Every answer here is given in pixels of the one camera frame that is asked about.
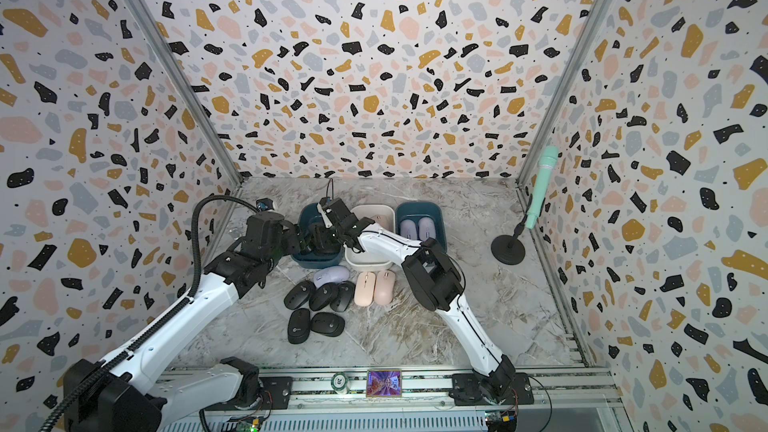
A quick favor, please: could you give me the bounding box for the pink mouse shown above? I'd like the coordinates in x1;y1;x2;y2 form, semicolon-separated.
354;272;376;307
374;270;396;306
372;214;392;231

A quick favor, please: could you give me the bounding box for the purple mouse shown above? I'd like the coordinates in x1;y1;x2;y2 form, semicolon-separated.
399;219;419;240
313;265;350;288
417;216;437;241

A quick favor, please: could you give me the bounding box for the black mouse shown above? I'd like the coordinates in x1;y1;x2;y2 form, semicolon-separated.
287;308;311;345
330;281;355;313
309;282;339;312
283;280;316;310
310;312;345;337

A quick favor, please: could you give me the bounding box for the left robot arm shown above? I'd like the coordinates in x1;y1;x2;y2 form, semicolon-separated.
61;211;303;431

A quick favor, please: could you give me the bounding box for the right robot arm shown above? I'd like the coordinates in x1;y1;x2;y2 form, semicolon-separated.
317;198;516;404

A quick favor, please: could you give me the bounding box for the left teal storage box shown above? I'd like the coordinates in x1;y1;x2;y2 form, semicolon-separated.
291;203;344;269

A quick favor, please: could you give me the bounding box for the teal storage box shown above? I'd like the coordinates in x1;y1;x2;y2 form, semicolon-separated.
395;201;448;250
291;203;344;269

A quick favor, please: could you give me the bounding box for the white storage box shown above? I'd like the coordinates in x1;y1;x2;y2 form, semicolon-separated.
345;204;395;272

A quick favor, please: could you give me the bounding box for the right teal storage box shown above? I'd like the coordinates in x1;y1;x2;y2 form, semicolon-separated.
395;201;448;250

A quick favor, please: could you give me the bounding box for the round green button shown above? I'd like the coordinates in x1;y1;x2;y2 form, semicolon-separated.
331;372;349;394

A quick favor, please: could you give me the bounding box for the small colourful screen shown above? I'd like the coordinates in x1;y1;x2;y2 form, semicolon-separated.
366;370;403;398

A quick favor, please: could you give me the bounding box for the green microphone on stand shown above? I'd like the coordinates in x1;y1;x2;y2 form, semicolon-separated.
491;146;559;266

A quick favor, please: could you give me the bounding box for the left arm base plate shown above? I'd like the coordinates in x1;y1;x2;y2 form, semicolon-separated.
224;376;293;412

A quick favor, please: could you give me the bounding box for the aluminium front rail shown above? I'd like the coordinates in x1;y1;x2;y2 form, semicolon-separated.
128;365;619;432

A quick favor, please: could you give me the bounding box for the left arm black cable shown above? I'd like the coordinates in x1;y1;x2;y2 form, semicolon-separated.
38;193;259;432

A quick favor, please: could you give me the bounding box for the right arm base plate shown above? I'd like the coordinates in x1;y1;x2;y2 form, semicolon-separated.
449;372;534;407

